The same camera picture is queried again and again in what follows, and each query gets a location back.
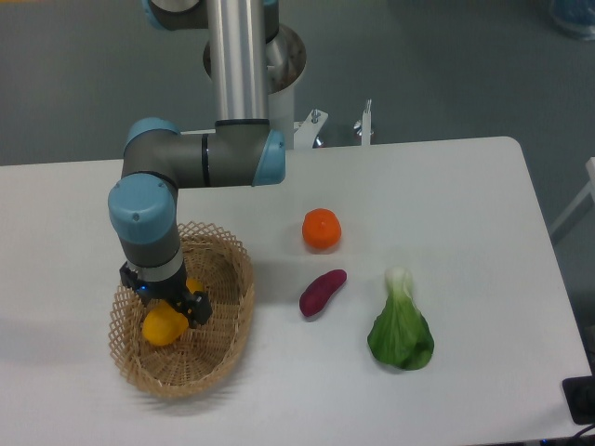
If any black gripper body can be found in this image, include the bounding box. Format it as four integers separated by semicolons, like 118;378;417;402
134;267;187;306

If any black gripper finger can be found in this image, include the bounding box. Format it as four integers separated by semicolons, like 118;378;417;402
172;291;212;329
119;262;153;307

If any yellow mango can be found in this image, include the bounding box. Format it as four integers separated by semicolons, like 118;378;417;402
141;299;194;347

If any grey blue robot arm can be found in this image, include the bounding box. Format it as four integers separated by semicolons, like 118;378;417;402
108;1;285;327

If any woven wicker basket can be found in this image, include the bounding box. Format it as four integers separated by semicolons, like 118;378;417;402
108;221;255;398

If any purple sweet potato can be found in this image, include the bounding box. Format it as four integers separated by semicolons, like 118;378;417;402
299;269;348;318

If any orange tangerine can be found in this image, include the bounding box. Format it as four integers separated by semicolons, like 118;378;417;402
301;208;342;250

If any green bok choy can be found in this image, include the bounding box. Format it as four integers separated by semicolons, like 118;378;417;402
367;267;435;371

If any black device at table edge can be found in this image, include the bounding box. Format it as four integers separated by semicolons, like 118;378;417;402
562;375;594;426

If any blue object top right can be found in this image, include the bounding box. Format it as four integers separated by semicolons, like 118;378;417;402
549;0;594;41

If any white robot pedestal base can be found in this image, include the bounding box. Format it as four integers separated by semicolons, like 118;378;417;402
179;25;376;151

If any white frame at right edge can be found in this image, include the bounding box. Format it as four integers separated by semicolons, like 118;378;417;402
549;157;594;245

